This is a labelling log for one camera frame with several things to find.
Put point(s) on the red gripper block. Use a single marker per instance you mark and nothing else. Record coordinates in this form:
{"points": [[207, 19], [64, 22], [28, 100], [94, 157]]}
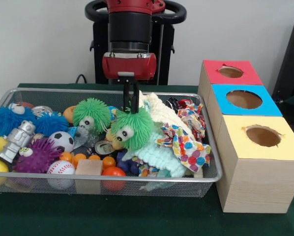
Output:
{"points": [[130, 66]]}

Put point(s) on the green spiky ball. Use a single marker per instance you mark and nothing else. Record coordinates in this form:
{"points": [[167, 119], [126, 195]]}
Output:
{"points": [[134, 129], [91, 114]]}

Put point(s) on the cream knitted cloth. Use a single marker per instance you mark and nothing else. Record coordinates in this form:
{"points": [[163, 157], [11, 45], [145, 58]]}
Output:
{"points": [[164, 115]]}

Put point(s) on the yellow duck plush toy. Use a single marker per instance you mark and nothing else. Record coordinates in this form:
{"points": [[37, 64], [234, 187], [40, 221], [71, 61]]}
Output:
{"points": [[111, 138]]}

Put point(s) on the silver drink can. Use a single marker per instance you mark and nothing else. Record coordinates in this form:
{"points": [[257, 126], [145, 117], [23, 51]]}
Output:
{"points": [[41, 110], [103, 147]]}

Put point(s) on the mint knitted cloth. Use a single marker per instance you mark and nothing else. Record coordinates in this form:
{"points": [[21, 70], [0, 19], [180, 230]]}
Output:
{"points": [[154, 156]]}

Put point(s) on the multicoloured patterned cloth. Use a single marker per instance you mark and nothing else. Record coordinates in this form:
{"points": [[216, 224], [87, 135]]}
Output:
{"points": [[186, 145]]}

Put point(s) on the red maraca rattle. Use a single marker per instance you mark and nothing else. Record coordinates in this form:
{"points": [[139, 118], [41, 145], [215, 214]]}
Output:
{"points": [[113, 177]]}

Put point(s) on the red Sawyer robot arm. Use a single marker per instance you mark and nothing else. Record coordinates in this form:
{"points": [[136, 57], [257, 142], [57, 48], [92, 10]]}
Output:
{"points": [[130, 24]]}

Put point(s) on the clear shallow mesh bin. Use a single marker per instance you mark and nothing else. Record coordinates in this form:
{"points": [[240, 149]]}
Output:
{"points": [[211, 162]]}

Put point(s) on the wooden box with three holes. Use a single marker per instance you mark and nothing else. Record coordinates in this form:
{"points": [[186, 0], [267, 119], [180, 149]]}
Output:
{"points": [[255, 182]]}

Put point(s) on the clear crumpled plastic wrapper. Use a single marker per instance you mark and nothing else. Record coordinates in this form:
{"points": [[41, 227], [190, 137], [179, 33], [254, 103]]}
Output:
{"points": [[80, 137]]}

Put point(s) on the black white soccer ball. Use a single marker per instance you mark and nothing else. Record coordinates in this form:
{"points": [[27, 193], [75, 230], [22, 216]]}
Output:
{"points": [[62, 141]]}

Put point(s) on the flat wooden block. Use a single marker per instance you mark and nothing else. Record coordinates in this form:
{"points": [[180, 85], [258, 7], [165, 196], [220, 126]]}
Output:
{"points": [[89, 168]]}

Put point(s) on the blue spiky ball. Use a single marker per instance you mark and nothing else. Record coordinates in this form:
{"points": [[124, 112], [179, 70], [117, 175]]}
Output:
{"points": [[8, 122], [51, 123]]}

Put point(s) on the white baseball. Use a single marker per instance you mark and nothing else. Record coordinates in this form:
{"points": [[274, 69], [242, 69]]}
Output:
{"points": [[61, 168]]}

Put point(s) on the purple monster toy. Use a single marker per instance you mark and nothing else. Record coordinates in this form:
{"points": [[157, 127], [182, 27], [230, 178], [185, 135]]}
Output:
{"points": [[36, 156]]}

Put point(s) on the dark green tablecloth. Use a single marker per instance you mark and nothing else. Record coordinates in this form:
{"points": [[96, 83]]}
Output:
{"points": [[137, 216]]}

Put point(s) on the silver toy robot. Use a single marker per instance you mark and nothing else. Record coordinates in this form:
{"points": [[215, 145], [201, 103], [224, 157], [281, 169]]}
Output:
{"points": [[16, 141]]}

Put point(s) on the black panel stand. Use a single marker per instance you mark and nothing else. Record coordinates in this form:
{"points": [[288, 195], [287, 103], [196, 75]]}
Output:
{"points": [[292, 64]]}

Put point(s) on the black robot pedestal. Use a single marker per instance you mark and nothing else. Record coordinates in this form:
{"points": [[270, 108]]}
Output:
{"points": [[100, 54]]}

